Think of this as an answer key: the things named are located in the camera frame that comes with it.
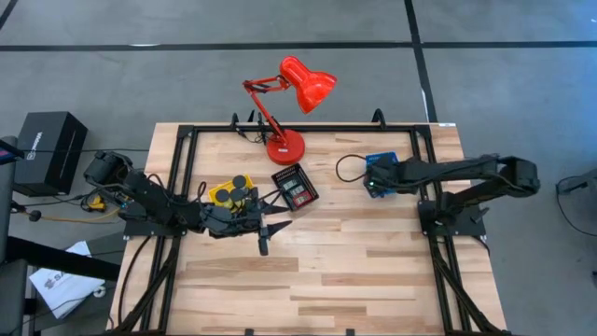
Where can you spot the red desk lamp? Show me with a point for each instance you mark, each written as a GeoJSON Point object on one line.
{"type": "Point", "coordinates": [308, 86]}

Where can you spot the black cardboard box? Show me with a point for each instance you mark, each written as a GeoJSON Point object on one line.
{"type": "Point", "coordinates": [51, 149]}

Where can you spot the yellow plastic basket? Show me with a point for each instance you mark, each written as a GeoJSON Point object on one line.
{"type": "Point", "coordinates": [227, 185]}

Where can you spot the black plastic basket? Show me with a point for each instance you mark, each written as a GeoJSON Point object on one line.
{"type": "Point", "coordinates": [278, 176]}

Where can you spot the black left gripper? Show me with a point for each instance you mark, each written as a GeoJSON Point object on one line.
{"type": "Point", "coordinates": [228, 221]}

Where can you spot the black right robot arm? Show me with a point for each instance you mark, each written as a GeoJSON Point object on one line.
{"type": "Point", "coordinates": [457, 170]}

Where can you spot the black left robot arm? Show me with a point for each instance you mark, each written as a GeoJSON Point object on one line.
{"type": "Point", "coordinates": [149, 196]}

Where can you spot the white paper sheet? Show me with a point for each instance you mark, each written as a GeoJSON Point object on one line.
{"type": "Point", "coordinates": [60, 289]}

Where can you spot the black aluminium table frame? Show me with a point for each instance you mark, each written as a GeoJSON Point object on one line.
{"type": "Point", "coordinates": [303, 128]}

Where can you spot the dark office furniture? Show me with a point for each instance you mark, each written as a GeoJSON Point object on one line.
{"type": "Point", "coordinates": [46, 256]}

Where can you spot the blue plastic basket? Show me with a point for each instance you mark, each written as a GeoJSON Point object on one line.
{"type": "Point", "coordinates": [392, 155]}

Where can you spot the black round plug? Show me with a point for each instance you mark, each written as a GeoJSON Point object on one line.
{"type": "Point", "coordinates": [34, 215]}

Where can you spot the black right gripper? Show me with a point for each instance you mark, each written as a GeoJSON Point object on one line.
{"type": "Point", "coordinates": [384, 175]}

